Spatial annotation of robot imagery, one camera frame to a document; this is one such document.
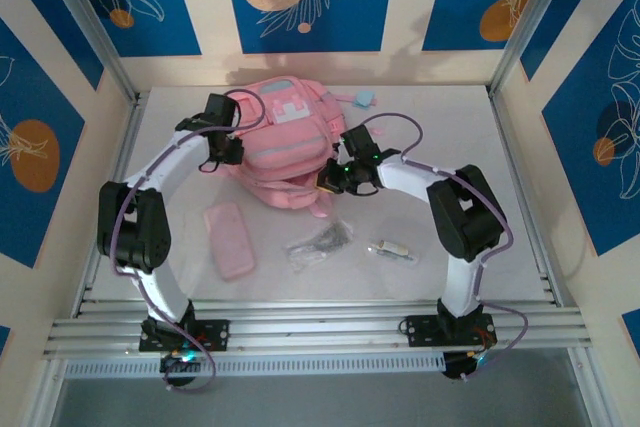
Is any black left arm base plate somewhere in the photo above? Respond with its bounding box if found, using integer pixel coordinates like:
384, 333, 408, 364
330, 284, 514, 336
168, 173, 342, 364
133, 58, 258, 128
138, 319, 231, 353

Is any light blue card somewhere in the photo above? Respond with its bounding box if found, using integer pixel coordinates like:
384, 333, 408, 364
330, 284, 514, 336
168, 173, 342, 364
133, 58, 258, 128
352, 89, 380, 109

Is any pink school backpack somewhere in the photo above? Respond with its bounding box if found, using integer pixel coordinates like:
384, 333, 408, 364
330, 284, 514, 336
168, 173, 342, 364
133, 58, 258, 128
219, 75, 384, 218

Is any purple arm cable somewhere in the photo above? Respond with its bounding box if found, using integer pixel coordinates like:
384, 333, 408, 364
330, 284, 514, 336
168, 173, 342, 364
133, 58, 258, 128
110, 89, 266, 395
357, 112, 530, 383

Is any aluminium mounting rail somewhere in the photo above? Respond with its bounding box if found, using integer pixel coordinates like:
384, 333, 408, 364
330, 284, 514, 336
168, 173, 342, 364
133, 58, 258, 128
42, 299, 594, 361

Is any aluminium frame post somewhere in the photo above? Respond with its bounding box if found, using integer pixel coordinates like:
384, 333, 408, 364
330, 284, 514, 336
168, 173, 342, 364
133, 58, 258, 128
487, 0, 584, 98
37, 0, 144, 103

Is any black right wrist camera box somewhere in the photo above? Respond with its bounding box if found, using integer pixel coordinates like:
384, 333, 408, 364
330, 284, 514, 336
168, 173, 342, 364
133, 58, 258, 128
341, 126, 377, 159

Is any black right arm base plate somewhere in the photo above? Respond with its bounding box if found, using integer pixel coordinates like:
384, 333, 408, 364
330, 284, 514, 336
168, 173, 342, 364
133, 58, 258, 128
403, 314, 497, 348

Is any pink pencil case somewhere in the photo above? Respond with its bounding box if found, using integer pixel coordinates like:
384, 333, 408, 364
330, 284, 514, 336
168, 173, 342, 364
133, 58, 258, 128
202, 200, 256, 282

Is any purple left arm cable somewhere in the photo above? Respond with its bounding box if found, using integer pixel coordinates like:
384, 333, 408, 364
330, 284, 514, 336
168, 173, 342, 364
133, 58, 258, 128
110, 89, 266, 395

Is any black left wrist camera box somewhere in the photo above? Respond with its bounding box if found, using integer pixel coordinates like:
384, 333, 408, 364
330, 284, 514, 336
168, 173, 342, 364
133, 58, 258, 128
203, 92, 237, 124

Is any black controller box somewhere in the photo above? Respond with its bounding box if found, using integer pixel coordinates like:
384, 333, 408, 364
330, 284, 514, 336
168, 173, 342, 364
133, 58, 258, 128
159, 352, 202, 388
442, 350, 490, 382

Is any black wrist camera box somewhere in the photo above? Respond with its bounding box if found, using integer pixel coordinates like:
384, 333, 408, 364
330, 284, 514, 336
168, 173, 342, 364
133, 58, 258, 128
341, 126, 377, 159
203, 92, 237, 124

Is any clear bag of dark stationery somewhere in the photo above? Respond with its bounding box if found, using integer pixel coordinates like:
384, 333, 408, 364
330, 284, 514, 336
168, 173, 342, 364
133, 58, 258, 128
283, 219, 355, 276

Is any aluminium side rail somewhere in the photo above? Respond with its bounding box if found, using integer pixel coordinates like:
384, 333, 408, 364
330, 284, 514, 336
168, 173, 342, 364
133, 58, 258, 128
487, 86, 564, 308
74, 91, 147, 318

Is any white slotted cable duct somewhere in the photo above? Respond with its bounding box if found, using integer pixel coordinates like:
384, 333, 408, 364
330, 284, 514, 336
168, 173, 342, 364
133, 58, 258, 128
62, 352, 446, 379

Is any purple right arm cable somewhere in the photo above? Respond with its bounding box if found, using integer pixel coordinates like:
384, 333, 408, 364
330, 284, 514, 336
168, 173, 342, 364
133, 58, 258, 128
357, 112, 530, 383

